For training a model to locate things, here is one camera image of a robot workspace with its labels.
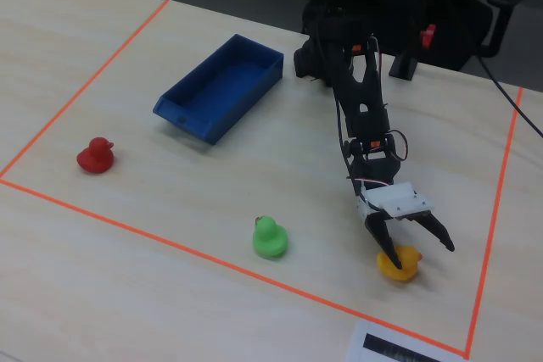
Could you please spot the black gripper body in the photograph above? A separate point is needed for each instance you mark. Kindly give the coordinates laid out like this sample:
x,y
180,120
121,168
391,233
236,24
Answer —
x,y
400,203

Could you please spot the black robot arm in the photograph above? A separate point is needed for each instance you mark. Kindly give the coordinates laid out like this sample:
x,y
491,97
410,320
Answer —
x,y
365,95

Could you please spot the white paper black print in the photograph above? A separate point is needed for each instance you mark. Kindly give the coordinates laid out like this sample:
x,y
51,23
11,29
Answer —
x,y
356,349

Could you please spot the orange tape strip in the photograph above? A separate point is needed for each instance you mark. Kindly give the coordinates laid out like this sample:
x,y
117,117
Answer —
x,y
496,209
85,87
212,259

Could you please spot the black clamp with red knob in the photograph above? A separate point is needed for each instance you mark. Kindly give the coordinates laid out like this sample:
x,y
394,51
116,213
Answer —
x,y
403,67

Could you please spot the red rubber duck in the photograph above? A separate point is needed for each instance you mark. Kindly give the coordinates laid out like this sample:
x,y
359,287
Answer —
x,y
95,158

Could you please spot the blue plastic box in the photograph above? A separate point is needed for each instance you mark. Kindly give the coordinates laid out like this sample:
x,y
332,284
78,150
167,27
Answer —
x,y
212,90

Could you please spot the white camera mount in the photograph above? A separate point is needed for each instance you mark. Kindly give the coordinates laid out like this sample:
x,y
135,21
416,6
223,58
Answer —
x,y
403,201

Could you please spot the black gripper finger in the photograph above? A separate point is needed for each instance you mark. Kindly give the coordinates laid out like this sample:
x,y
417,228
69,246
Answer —
x,y
434,230
384,235

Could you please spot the green rubber duck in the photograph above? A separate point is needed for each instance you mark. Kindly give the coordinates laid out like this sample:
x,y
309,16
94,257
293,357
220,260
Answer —
x,y
269,239

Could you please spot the yellow rubber duck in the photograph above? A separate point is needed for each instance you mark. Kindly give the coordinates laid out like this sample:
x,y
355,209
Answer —
x,y
410,268

